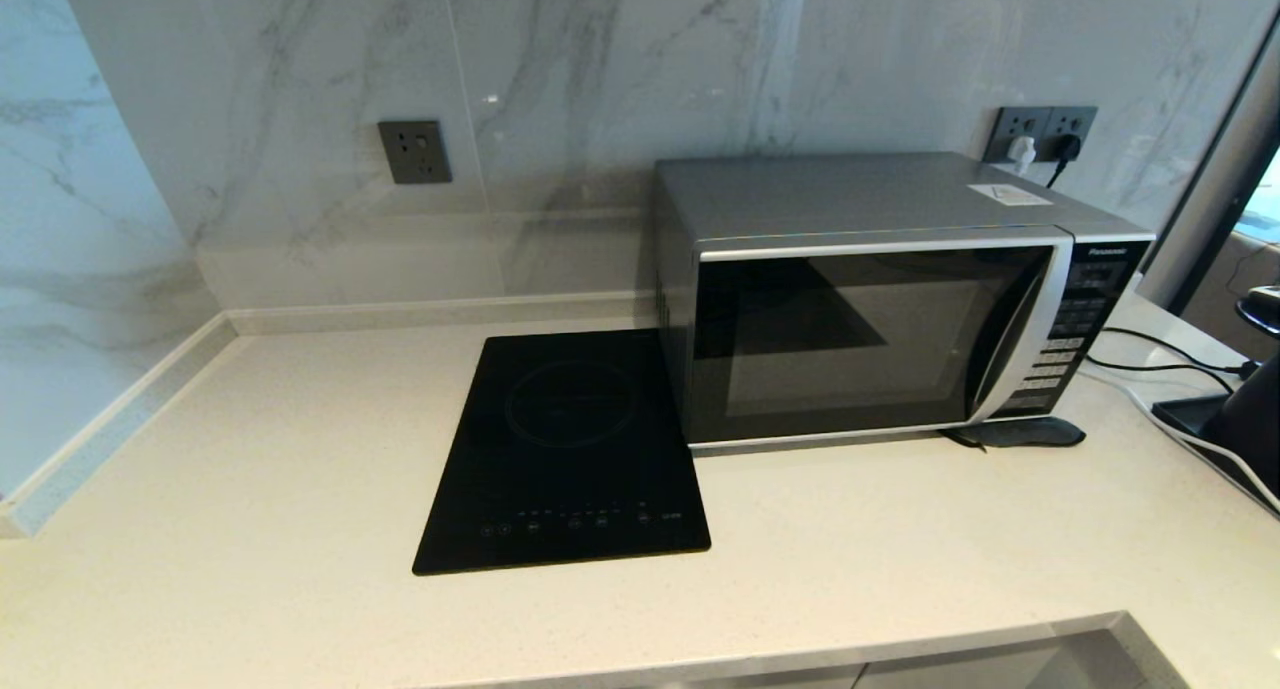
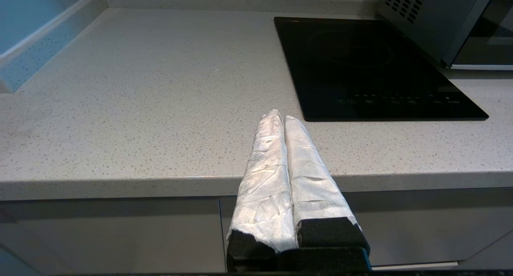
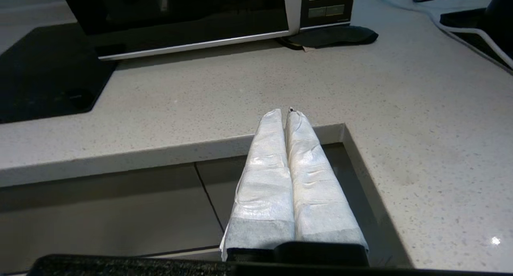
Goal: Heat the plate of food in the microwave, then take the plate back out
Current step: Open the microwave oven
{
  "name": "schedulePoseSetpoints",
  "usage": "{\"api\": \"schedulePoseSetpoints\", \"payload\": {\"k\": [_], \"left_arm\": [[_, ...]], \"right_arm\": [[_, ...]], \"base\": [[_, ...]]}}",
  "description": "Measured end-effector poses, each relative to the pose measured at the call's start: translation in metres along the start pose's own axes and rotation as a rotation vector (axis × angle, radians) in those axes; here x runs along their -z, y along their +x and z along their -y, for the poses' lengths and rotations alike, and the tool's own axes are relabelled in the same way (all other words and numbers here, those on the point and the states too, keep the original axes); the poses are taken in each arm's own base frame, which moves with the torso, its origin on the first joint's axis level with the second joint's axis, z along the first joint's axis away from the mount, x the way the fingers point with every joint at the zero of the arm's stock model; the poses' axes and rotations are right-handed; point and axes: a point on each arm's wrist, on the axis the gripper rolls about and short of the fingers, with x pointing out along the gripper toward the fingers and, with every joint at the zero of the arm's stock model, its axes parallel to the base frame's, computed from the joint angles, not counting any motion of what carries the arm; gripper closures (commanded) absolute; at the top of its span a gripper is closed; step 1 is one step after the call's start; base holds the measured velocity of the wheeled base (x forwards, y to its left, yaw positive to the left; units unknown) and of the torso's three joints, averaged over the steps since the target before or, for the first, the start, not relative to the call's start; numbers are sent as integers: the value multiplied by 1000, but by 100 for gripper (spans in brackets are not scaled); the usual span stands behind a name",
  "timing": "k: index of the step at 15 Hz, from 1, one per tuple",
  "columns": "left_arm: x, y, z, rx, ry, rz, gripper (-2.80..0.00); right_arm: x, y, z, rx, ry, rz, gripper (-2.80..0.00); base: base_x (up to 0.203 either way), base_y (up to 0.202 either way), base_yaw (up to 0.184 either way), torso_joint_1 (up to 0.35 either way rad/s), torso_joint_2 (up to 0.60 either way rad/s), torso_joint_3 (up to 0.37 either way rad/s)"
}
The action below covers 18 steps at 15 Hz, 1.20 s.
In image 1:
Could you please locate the grey double wall socket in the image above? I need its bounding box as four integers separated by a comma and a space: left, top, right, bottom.
983, 105, 1099, 164

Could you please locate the silver microwave oven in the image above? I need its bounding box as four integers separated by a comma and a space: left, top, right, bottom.
652, 152, 1156, 450

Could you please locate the black rubber pad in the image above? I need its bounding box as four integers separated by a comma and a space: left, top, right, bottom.
945, 417, 1087, 452

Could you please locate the white paper sticker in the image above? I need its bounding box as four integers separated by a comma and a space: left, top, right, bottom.
967, 182, 1054, 208

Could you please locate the black power plug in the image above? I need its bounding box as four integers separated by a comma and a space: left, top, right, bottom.
1046, 133, 1084, 188

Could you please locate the grey single wall socket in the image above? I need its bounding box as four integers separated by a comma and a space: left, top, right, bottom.
377, 119, 453, 185

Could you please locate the black power cable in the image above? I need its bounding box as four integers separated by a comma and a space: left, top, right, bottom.
1103, 326, 1263, 378
1086, 359, 1237, 395

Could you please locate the white power cable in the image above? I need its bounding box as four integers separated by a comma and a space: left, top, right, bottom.
1085, 367, 1280, 515

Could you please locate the black induction cooktop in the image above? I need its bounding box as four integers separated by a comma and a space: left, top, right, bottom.
412, 328, 713, 577

